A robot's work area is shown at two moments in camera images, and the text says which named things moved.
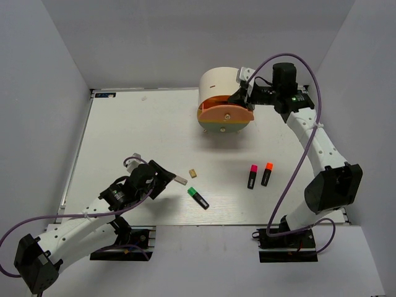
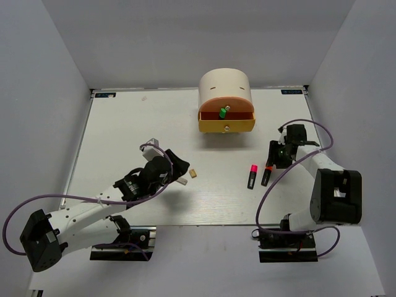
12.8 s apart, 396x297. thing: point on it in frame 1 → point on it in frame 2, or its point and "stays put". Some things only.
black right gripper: x=239 y=97 → x=273 y=157
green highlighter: x=195 y=195 → x=222 y=112
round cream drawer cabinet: x=215 y=114 stays put
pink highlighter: x=253 y=171 stays put
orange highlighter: x=266 y=174 stays put
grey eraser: x=180 y=180 stays put
